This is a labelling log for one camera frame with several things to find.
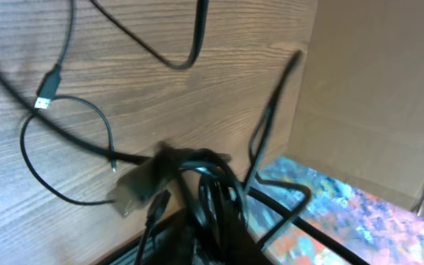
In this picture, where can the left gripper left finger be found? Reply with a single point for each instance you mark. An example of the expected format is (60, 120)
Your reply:
(170, 241)

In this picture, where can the cardboard wall panel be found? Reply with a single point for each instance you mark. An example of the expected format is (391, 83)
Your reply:
(360, 112)

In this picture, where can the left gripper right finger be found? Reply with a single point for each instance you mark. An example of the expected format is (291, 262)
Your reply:
(236, 245)

